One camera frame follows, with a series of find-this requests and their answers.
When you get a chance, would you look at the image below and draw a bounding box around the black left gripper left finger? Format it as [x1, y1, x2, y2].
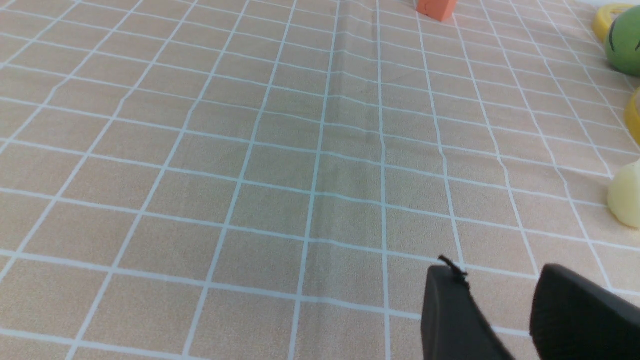
[421, 255, 514, 360]

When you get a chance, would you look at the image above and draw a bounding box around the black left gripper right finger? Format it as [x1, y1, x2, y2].
[529, 264, 640, 360]

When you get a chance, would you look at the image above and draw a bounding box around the pale white dumpling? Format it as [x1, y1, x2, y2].
[607, 161, 640, 229]

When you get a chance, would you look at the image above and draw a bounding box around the yellow bamboo steamer tray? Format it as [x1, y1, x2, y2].
[624, 88, 640, 145]

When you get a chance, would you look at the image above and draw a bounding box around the yellow bamboo steamer lid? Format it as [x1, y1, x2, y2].
[591, 3, 636, 43]

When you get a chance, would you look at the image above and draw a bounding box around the green toy watermelon ball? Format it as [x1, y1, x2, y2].
[605, 6, 640, 77]

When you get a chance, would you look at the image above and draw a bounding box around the orange foam cube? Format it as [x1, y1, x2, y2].
[416, 0, 458, 22]

